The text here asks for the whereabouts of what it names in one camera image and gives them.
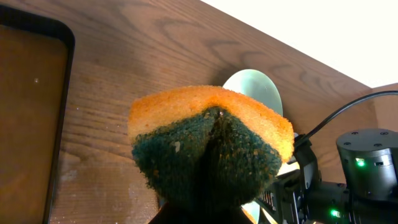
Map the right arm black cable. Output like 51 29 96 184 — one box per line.
295 90 398 147

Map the black rectangular water tray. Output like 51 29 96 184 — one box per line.
1 5 75 223

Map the orange green sponge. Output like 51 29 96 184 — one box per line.
127 85 294 213

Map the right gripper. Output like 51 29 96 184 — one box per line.
149 134 320 224

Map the green plate far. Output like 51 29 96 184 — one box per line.
223 69 283 116

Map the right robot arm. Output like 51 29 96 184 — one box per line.
256 129 397 223

